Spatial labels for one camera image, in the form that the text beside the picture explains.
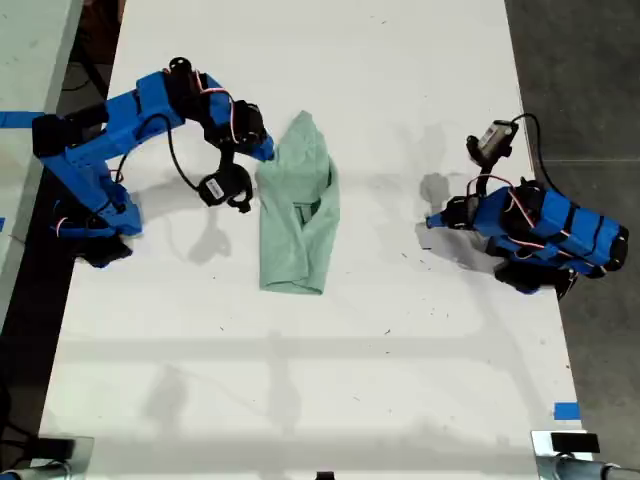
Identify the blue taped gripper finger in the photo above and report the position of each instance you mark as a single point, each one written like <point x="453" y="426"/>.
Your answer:
<point x="438" y="216"/>
<point x="436" y="224"/>
<point x="255" y="151"/>
<point x="267" y="147"/>

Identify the pale green T-shirt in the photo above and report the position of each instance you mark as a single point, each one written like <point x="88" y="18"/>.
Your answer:
<point x="285" y="250"/>

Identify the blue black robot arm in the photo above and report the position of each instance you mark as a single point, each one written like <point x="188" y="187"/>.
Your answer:
<point x="120" y="120"/>
<point x="575" y="227"/>

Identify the pale side table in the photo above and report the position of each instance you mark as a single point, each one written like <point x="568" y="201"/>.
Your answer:
<point x="30" y="60"/>

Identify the short blue tape strip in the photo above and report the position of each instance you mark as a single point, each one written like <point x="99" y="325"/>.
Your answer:
<point x="567" y="410"/>

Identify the long blue tape strip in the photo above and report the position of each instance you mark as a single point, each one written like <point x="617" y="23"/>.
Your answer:
<point x="17" y="120"/>

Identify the small black box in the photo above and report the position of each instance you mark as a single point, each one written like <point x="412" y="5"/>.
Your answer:
<point x="55" y="447"/>
<point x="575" y="442"/>

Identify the tiny black clip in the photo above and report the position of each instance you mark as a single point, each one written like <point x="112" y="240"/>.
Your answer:
<point x="325" y="475"/>

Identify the short black camera stalk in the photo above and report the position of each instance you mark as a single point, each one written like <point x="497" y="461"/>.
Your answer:
<point x="226" y="160"/>
<point x="486" y="176"/>

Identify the black camera box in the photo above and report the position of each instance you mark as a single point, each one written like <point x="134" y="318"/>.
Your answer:
<point x="220" y="186"/>
<point x="492" y="139"/>

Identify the metal table bracket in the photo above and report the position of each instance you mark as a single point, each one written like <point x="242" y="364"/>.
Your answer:
<point x="82" y="457"/>
<point x="542" y="460"/>

